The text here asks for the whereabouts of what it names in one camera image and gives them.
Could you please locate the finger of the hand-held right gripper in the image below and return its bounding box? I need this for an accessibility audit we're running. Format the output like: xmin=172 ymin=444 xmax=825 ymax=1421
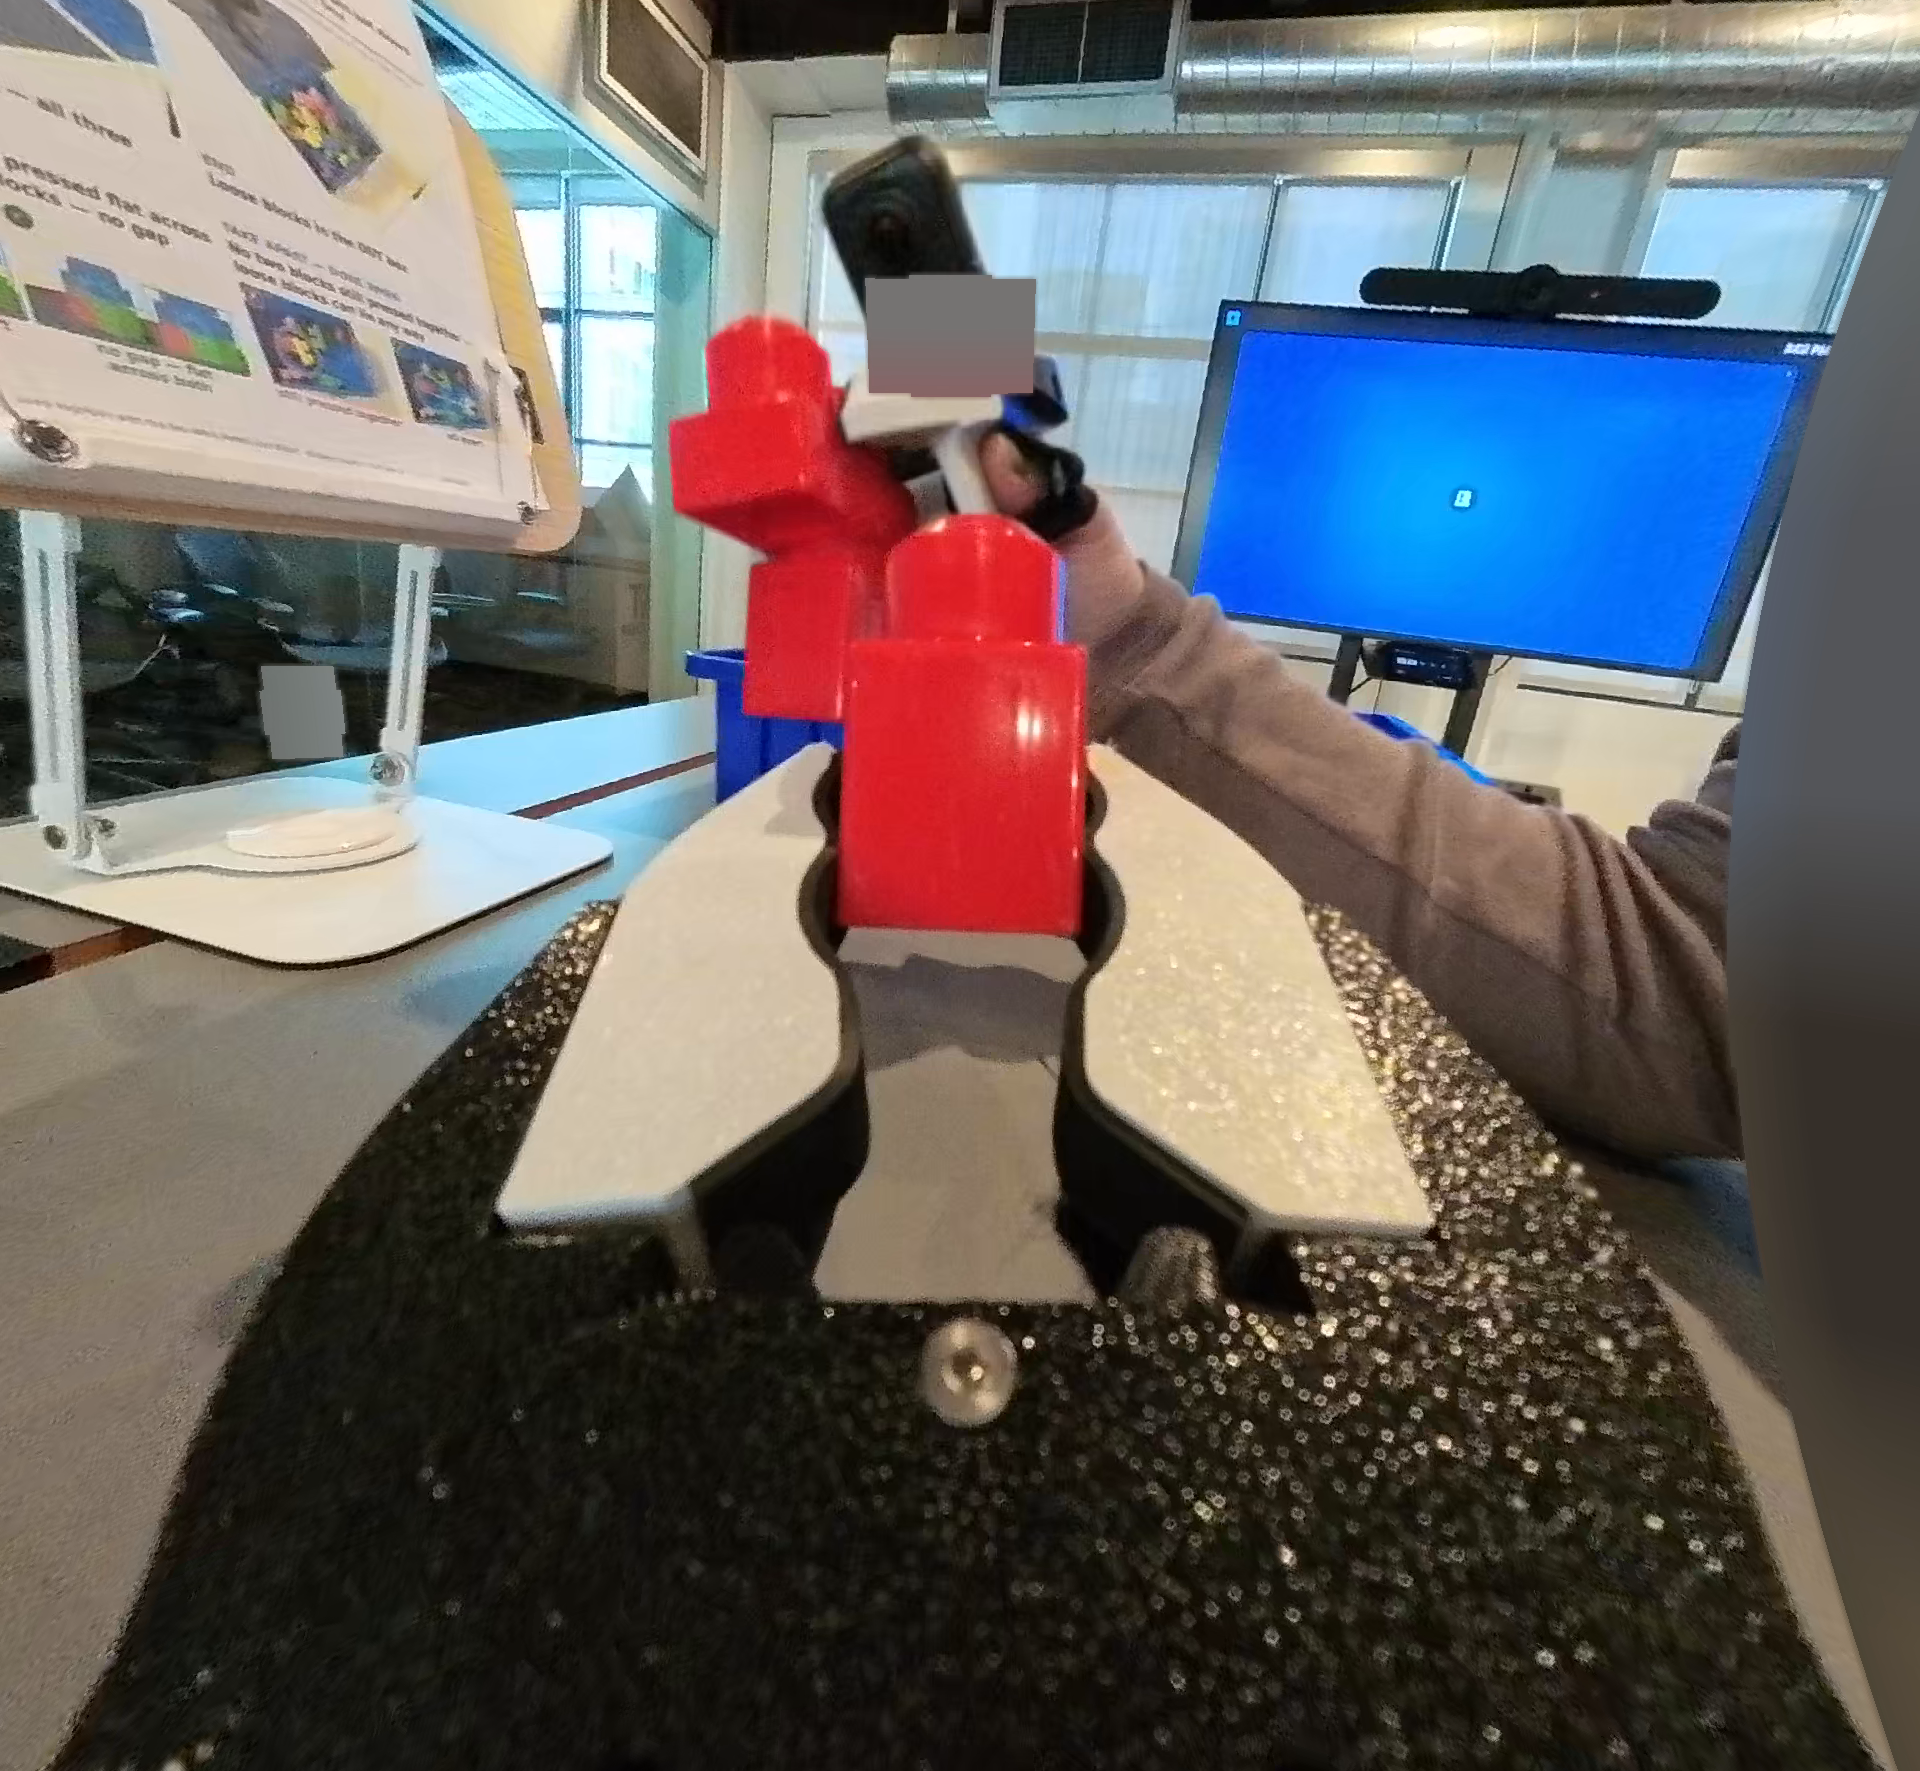
xmin=837 ymin=387 xmax=1011 ymax=516

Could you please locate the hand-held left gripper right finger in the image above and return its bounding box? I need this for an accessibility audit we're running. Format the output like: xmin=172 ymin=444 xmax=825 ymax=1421
xmin=1055 ymin=753 xmax=1433 ymax=1237

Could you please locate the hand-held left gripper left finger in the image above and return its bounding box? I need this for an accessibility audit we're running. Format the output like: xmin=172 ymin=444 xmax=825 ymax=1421
xmin=494 ymin=743 xmax=872 ymax=1237

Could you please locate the red two-stud block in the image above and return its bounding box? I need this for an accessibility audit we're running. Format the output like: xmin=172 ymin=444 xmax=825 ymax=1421
xmin=668 ymin=315 xmax=919 ymax=563

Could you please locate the red one-stud block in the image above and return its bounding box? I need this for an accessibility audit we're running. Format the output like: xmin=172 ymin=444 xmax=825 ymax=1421
xmin=835 ymin=516 xmax=1091 ymax=936
xmin=743 ymin=553 xmax=868 ymax=724

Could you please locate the blue plastic bin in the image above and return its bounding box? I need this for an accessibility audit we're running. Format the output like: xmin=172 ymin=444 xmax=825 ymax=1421
xmin=683 ymin=647 xmax=1501 ymax=806

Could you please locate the person's right forearm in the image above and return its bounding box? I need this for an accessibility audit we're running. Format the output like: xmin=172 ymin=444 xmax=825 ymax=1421
xmin=1050 ymin=496 xmax=1749 ymax=1165

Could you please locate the person's right hand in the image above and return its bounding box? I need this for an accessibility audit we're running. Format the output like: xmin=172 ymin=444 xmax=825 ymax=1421
xmin=975 ymin=428 xmax=1106 ymax=564

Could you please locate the air vent grille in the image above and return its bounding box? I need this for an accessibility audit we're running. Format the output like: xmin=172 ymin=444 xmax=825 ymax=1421
xmin=988 ymin=0 xmax=1196 ymax=100

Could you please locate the large paned window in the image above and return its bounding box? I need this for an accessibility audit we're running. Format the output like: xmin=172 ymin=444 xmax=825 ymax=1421
xmin=772 ymin=130 xmax=1920 ymax=632

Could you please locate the instruction sheet on stand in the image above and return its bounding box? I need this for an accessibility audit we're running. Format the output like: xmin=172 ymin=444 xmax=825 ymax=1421
xmin=0 ymin=0 xmax=618 ymax=970

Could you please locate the black monitor stand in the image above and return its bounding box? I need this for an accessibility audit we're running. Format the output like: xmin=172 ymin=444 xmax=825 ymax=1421
xmin=1327 ymin=631 xmax=1562 ymax=814

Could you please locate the blue screen monitor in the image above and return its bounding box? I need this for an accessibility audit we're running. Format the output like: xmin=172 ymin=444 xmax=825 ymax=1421
xmin=1171 ymin=298 xmax=1841 ymax=687

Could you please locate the black webcam bar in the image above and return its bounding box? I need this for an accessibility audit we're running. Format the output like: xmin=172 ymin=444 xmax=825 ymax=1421
xmin=1360 ymin=264 xmax=1722 ymax=326

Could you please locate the printed instruction sheet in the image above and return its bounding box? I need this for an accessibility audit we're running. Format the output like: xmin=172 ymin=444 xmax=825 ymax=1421
xmin=0 ymin=0 xmax=529 ymax=529

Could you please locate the wall vent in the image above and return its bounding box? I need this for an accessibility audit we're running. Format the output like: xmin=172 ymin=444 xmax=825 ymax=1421
xmin=576 ymin=0 xmax=713 ymax=190

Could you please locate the silver air duct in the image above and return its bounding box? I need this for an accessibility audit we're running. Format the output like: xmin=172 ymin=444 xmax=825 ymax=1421
xmin=885 ymin=7 xmax=1920 ymax=130

